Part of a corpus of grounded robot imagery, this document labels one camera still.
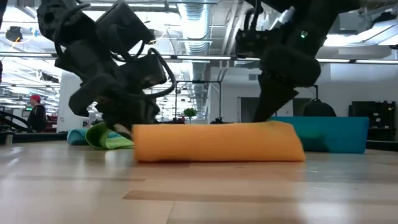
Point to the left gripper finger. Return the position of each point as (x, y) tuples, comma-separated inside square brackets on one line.
[(122, 132)]

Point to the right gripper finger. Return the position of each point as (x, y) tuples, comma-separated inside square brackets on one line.
[(273, 99)]

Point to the green microfiber towel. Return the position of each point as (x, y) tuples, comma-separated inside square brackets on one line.
[(102, 140)]

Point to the orange microfiber towel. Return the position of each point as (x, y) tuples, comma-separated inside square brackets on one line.
[(217, 141)]

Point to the teal plastic bin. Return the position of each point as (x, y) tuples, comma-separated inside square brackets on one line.
[(335, 135)]

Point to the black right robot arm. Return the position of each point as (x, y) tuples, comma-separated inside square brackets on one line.
[(311, 18)]

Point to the black background robot arm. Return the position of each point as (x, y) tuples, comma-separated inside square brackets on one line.
[(219, 119)]

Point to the blue microfiber towel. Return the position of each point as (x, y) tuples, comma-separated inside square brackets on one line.
[(76, 137)]

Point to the green potted plant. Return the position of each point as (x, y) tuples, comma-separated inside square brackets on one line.
[(190, 112)]

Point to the person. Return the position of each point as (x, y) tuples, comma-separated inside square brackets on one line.
[(37, 115)]

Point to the long ceiling light bar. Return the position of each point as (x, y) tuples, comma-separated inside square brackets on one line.
[(202, 57)]

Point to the dark side desk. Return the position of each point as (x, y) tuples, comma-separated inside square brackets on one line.
[(37, 137)]

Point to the black shelf unit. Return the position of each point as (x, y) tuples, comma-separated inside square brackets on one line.
[(371, 119)]

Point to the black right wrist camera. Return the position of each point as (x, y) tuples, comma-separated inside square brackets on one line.
[(258, 43)]

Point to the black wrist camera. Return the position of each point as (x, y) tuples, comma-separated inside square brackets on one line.
[(124, 25), (258, 43)]

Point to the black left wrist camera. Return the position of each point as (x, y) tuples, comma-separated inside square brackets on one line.
[(124, 25)]

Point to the black ceiling camera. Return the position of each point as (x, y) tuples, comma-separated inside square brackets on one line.
[(14, 33)]

